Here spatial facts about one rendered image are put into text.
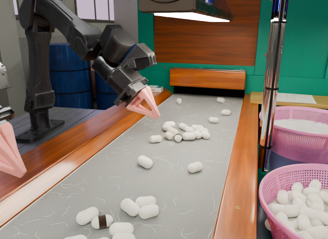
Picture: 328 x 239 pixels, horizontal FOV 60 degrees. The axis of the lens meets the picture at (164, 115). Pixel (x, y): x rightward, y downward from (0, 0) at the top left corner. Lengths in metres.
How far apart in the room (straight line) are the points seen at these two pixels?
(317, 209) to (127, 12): 6.21
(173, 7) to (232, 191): 0.30
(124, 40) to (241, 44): 0.63
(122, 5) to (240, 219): 6.29
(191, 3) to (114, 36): 0.29
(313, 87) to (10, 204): 1.04
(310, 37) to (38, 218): 1.04
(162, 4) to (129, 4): 6.13
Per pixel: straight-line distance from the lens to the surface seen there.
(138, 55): 0.67
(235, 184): 0.51
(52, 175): 0.59
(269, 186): 0.55
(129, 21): 6.52
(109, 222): 0.45
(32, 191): 0.55
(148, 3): 0.42
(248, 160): 0.60
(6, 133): 0.48
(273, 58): 0.62
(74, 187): 0.56
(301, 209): 0.53
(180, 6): 0.41
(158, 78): 1.26
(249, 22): 1.19
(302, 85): 1.20
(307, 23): 1.19
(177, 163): 0.62
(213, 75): 1.14
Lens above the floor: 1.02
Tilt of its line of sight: 17 degrees down
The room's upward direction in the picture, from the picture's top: straight up
